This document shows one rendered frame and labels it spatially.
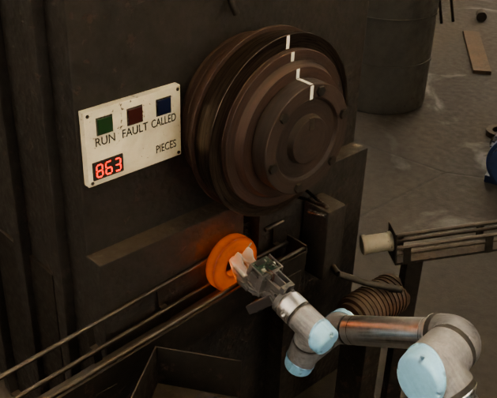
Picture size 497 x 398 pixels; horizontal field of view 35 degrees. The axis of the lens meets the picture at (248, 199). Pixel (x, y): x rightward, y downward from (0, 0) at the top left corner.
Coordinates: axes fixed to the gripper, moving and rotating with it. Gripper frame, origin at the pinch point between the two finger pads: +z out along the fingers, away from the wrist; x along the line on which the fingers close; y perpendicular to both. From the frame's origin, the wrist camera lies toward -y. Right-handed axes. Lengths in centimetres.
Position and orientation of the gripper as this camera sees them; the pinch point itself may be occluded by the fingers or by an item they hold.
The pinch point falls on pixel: (232, 257)
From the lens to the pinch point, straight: 207.3
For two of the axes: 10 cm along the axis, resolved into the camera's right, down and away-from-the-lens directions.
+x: -7.3, 3.3, -5.9
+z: -6.5, -5.9, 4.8
